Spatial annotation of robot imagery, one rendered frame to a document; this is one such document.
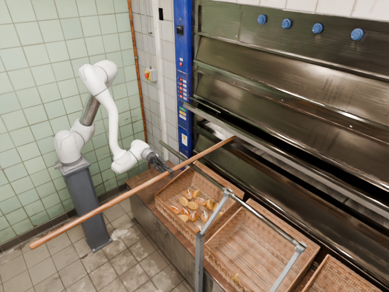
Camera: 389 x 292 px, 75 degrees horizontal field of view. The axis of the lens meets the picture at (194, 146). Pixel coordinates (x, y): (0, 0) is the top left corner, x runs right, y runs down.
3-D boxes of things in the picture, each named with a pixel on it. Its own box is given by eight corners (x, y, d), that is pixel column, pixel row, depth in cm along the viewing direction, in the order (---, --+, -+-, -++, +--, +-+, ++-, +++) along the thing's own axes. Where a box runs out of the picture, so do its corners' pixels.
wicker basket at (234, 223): (245, 220, 208) (249, 196, 192) (310, 270, 174) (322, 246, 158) (201, 256, 181) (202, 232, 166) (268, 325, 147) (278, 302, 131)
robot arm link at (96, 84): (103, 91, 155) (113, 83, 166) (83, 64, 148) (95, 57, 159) (88, 99, 161) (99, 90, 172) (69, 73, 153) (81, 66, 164)
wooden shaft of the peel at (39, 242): (32, 251, 118) (29, 247, 117) (30, 247, 120) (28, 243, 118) (257, 127, 212) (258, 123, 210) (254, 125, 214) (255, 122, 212)
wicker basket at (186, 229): (196, 181, 245) (196, 158, 230) (242, 216, 211) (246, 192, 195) (154, 207, 219) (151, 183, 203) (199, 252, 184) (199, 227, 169)
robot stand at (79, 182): (84, 239, 259) (54, 161, 201) (103, 228, 270) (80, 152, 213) (93, 254, 246) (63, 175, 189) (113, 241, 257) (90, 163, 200)
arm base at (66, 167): (51, 164, 199) (48, 158, 196) (79, 153, 211) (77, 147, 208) (59, 176, 188) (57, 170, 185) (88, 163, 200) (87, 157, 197)
